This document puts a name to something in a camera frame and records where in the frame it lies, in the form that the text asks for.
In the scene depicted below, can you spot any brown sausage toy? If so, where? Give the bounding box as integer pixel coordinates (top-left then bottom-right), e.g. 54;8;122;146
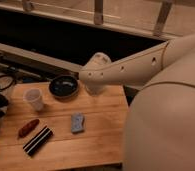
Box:
18;119;39;138

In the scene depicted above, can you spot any metal bracket left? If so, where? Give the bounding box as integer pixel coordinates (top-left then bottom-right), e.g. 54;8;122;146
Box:
21;0;34;12

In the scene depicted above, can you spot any black cable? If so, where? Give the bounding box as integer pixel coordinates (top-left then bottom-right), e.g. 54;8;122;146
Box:
0;73;17;93

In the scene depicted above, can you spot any metal bracket right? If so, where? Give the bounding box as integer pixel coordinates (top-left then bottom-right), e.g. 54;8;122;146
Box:
153;0;173;36

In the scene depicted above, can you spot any metal bracket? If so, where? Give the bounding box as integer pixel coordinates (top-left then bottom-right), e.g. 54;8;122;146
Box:
153;0;173;36
21;0;34;12
93;0;104;25

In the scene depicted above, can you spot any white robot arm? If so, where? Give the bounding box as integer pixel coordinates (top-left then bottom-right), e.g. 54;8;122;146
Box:
79;34;195;171

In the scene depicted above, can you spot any wooden board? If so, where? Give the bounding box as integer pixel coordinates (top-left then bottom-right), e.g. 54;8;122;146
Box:
0;83;128;171

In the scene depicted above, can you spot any metal bracket middle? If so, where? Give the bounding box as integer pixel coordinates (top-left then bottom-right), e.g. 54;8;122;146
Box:
93;0;104;25

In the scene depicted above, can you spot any blue sponge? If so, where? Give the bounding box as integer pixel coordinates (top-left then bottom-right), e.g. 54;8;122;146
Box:
71;113;84;134

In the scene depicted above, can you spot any black white striped block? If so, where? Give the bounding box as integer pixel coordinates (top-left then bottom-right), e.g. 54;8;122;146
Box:
23;126;53;157

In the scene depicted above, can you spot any black round bowl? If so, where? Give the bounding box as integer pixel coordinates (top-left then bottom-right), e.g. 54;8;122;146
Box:
49;75;79;99

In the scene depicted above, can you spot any white plastic cup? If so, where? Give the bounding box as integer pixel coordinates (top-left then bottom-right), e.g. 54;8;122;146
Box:
23;88;44;111

